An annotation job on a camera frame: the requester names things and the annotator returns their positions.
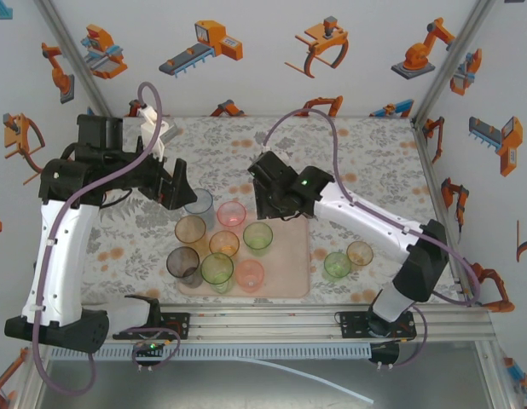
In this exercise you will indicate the aluminium side rail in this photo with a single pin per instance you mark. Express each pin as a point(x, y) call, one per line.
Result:
point(432, 183)

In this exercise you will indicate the steel lower panel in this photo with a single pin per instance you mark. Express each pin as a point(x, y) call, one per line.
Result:
point(161, 387)

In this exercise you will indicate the aluminium corner post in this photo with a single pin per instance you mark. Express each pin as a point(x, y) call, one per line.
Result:
point(78, 64)
point(453, 64)

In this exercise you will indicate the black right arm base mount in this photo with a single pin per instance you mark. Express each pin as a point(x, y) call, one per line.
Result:
point(353, 324)

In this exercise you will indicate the salmon textured plastic glass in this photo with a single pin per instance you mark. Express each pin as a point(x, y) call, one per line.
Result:
point(249, 274)

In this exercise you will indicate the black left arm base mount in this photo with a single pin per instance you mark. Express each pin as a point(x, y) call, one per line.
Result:
point(178, 324)

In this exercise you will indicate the floral tablecloth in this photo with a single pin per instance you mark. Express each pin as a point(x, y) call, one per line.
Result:
point(374, 149)

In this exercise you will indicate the tall orange plastic glass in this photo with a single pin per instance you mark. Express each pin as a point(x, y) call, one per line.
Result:
point(190, 232)

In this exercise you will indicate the short green plastic glass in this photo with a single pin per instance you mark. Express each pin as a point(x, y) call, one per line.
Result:
point(337, 266)

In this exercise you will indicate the aluminium rail frame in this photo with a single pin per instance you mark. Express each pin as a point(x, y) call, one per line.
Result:
point(268, 324)

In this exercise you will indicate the pink plastic glass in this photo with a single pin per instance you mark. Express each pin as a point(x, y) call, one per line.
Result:
point(231, 217)

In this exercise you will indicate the tall green plastic glass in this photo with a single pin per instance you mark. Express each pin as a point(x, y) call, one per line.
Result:
point(216, 272)
point(258, 238)

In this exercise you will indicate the tall grey plastic glass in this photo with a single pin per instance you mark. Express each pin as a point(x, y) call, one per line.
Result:
point(184, 266)

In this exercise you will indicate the small controller board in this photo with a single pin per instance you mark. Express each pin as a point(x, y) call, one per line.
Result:
point(150, 346)

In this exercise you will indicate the pink rectangular tray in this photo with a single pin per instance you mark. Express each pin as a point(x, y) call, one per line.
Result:
point(289, 264)

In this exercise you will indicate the short orange plastic glass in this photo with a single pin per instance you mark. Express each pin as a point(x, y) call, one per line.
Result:
point(224, 245)
point(360, 253)

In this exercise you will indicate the black controller housing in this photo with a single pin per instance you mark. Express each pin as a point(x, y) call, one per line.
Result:
point(385, 351)

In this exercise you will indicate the tall blue plastic glass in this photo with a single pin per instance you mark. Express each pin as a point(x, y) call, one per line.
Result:
point(202, 211)

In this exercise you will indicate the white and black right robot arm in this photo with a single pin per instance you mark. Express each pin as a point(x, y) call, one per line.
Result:
point(366, 217)

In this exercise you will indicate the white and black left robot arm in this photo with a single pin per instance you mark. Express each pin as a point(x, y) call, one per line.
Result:
point(59, 255)

